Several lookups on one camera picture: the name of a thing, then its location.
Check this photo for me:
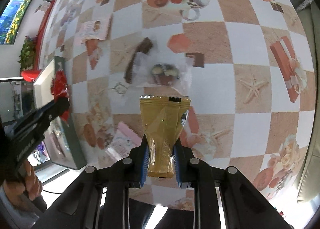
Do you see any pink cranberry snack packet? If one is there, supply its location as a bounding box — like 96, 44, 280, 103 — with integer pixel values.
106, 121, 142, 162

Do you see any gold snack packet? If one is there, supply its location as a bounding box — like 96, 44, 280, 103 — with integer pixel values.
139, 95, 191, 178

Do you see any clear chocolate snack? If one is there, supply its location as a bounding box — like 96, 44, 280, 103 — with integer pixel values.
131, 55, 194, 96

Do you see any person's left hand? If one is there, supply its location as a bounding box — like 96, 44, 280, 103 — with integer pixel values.
3, 160, 42, 209

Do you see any white tray green rim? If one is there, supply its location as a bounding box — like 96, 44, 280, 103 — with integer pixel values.
33, 56, 86, 170

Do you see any red plastic stool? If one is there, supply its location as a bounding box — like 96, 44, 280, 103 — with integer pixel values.
21, 70, 42, 82

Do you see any potted green plant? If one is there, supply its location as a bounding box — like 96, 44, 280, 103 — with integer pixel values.
18, 36, 37, 71

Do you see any brown chocolate bar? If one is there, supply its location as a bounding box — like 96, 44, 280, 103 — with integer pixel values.
124, 37, 153, 84

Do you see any checkered tablecloth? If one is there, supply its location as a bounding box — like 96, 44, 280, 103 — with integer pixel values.
40, 0, 316, 206

